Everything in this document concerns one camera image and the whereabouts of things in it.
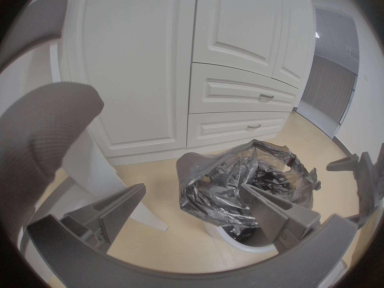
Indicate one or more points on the white chair with grey pads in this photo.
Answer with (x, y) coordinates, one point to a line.
(45, 124)

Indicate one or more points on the white wardrobe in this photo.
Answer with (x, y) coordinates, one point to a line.
(129, 70)

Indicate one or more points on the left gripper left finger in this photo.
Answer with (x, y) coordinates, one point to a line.
(90, 223)

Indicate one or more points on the white trash bin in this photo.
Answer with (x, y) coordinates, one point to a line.
(222, 235)

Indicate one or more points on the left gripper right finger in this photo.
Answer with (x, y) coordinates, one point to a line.
(285, 220)

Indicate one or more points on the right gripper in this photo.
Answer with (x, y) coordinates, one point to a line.
(370, 187)

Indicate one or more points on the black plastic bag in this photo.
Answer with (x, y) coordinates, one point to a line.
(216, 190)

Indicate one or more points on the grey curtain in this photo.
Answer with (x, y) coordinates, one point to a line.
(330, 94)

